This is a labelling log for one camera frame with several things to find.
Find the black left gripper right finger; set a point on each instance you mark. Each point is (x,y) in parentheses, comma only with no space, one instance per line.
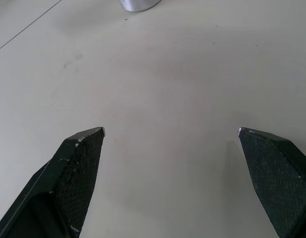
(276,183)

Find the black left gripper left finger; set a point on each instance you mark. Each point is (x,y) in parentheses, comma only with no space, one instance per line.
(68,188)

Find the silver metal cylinder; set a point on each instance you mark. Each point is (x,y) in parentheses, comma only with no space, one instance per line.
(138,4)

